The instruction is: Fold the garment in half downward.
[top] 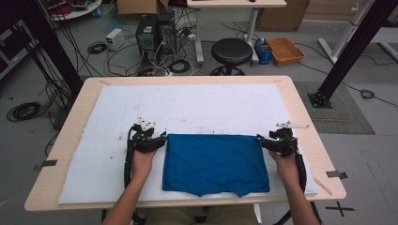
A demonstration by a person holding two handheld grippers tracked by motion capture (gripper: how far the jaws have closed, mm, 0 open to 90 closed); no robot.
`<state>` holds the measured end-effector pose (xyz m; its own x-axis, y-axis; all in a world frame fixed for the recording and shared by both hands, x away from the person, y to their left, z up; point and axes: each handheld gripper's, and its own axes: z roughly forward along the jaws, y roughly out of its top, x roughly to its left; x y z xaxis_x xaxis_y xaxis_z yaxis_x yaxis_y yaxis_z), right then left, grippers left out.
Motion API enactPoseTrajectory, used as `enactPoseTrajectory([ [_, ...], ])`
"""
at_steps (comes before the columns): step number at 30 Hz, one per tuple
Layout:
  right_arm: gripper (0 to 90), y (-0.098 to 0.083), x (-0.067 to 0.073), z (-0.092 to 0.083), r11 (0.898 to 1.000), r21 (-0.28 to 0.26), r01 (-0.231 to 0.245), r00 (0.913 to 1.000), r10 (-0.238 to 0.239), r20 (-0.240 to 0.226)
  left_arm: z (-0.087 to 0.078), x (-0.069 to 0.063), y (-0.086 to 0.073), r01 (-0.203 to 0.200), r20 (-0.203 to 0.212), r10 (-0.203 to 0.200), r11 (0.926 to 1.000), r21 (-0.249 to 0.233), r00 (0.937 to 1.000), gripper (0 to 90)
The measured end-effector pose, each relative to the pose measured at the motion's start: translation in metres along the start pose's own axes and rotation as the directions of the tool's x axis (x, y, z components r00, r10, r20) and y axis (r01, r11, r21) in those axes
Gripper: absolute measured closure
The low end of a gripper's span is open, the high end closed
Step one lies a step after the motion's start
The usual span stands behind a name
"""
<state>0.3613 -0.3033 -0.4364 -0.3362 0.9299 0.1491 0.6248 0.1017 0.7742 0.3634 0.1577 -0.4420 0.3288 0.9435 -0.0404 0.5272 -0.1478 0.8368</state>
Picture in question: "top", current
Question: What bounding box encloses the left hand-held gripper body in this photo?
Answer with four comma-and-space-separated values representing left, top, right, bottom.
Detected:
130, 116, 161, 154

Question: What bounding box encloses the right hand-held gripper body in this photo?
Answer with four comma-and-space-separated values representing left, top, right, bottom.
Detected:
268, 120, 310, 158

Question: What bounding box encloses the blue printed t-shirt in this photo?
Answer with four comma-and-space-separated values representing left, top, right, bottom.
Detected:
161, 133, 270, 199

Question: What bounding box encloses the person's left hand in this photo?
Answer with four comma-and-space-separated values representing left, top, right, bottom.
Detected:
130, 149, 158, 183

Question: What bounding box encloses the person's right hand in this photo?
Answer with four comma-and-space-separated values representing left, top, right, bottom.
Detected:
268, 149, 300, 186

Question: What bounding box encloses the white table mat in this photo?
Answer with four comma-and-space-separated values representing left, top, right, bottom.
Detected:
57, 83, 319, 204

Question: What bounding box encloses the thin wooden stick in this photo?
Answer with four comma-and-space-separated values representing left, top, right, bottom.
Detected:
313, 176, 333, 197

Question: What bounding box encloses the black tape strip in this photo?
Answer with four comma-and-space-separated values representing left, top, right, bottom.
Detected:
325, 170, 348, 180
33, 158, 58, 173

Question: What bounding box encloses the grey floor mat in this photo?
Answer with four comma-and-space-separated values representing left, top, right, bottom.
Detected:
294, 81, 376, 136

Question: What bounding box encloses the blue box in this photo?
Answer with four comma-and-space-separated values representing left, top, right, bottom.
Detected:
253, 38, 274, 66

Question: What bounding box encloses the black tape cross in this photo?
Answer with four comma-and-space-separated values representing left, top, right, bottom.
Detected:
325, 201, 356, 218

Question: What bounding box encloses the black round stool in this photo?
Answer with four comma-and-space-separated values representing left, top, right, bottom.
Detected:
209, 37, 253, 77

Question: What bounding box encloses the orange tray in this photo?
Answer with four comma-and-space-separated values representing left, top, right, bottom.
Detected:
266, 37, 306, 67

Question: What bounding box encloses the black computer tower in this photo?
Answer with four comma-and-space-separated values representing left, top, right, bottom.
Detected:
135, 14, 158, 61
156, 10, 177, 56

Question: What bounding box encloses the small white device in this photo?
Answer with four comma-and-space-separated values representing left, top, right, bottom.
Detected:
104, 27, 126, 52

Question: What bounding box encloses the white metal stand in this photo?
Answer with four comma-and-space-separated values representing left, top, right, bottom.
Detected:
318, 0, 371, 64

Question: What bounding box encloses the white desk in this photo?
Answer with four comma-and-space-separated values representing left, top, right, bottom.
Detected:
186, 0, 287, 64

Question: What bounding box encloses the round white table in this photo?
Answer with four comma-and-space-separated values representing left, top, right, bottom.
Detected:
46, 0, 103, 22

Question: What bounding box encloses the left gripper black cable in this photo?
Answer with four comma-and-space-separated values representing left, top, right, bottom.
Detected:
123, 124, 140, 190

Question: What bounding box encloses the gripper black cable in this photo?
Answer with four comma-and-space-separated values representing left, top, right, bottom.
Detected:
294, 152, 308, 193
123, 124, 140, 190

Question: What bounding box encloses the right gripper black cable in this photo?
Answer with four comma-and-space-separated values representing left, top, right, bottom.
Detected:
294, 152, 308, 193

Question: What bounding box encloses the coiled black cable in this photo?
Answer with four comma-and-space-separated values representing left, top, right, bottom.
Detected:
360, 88, 376, 100
6, 100, 42, 123
168, 58, 191, 75
86, 40, 108, 55

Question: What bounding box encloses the black frame post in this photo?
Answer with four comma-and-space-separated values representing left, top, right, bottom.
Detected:
18, 0, 84, 95
307, 0, 398, 110

